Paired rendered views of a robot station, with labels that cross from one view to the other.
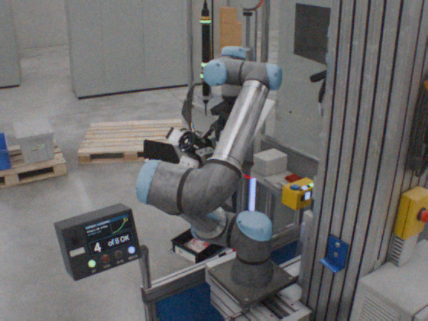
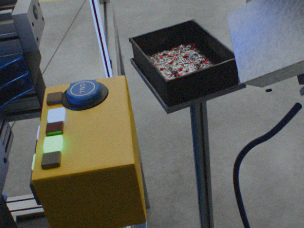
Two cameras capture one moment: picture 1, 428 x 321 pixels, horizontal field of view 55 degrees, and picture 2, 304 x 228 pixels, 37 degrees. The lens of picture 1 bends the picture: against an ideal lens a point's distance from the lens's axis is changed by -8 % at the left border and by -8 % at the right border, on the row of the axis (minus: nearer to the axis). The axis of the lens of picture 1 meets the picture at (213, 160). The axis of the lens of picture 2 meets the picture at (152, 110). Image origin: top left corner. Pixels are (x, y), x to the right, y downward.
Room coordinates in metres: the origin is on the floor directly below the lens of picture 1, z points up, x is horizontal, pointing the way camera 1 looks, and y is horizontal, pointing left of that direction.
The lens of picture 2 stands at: (2.09, -0.69, 1.36)
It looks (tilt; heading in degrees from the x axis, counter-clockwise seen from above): 37 degrees down; 124
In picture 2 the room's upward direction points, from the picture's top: 9 degrees counter-clockwise
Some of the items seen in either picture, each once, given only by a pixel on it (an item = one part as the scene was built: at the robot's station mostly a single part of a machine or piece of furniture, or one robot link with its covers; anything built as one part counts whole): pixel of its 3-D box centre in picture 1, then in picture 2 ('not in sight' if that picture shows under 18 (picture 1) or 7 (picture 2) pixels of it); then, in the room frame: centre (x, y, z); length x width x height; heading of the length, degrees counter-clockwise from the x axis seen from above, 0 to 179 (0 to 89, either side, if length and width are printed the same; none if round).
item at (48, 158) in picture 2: not in sight; (51, 159); (1.82, -0.48, 1.08); 0.02 x 0.02 x 0.01; 35
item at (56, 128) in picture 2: not in sight; (54, 128); (1.80, -0.44, 1.08); 0.02 x 0.02 x 0.01; 35
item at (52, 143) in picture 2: not in sight; (53, 143); (1.81, -0.46, 1.08); 0.02 x 0.02 x 0.01; 35
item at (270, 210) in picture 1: (267, 238); not in sight; (2.35, -0.35, 0.42); 0.04 x 0.04 x 0.83; 35
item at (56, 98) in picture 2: not in sight; (54, 98); (1.76, -0.40, 1.08); 0.02 x 0.02 x 0.01; 35
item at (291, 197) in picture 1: (300, 194); (93, 154); (1.81, -0.41, 1.02); 0.16 x 0.10 x 0.11; 125
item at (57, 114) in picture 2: not in sight; (56, 115); (1.78, -0.42, 1.08); 0.02 x 0.02 x 0.01; 35
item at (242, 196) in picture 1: (240, 225); not in sight; (2.24, -0.16, 0.58); 0.09 x 0.05 x 1.15; 35
